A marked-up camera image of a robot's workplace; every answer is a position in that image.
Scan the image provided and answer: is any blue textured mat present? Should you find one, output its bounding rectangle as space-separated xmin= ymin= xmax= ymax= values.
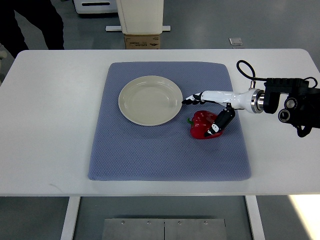
xmin=88 ymin=61 xmax=251 ymax=182

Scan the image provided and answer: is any small grey floor plate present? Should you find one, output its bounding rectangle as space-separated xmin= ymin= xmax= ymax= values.
xmin=229 ymin=37 xmax=243 ymax=46

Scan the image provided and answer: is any white table leg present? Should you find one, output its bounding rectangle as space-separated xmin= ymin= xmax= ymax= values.
xmin=245 ymin=195 xmax=266 ymax=240
xmin=60 ymin=196 xmax=81 ymax=240

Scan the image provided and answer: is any person in black trousers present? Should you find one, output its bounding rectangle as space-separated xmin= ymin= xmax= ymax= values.
xmin=0 ymin=0 xmax=64 ymax=58

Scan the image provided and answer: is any white pedestal column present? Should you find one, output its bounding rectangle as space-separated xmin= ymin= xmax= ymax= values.
xmin=105 ymin=0 xmax=171 ymax=35

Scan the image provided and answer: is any white machine base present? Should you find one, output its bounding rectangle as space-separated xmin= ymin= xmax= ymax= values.
xmin=72 ymin=0 xmax=118 ymax=14

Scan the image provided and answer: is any cardboard box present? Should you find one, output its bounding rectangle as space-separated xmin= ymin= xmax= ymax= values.
xmin=124 ymin=34 xmax=161 ymax=50

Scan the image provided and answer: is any white right table leg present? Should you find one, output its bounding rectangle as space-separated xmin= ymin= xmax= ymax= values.
xmin=245 ymin=195 xmax=266 ymax=240

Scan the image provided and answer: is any cream ceramic plate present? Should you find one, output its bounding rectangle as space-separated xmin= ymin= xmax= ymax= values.
xmin=118 ymin=75 xmax=183 ymax=126

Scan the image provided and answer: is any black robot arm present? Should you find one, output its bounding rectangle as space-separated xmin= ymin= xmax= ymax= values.
xmin=236 ymin=60 xmax=320 ymax=138

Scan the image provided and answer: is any red bell pepper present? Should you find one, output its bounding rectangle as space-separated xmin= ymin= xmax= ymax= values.
xmin=187 ymin=110 xmax=223 ymax=140

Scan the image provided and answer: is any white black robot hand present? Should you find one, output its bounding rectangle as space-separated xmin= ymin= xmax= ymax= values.
xmin=182 ymin=89 xmax=255 ymax=136

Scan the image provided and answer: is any white left table leg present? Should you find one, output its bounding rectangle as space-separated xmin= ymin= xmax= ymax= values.
xmin=60 ymin=196 xmax=81 ymax=240

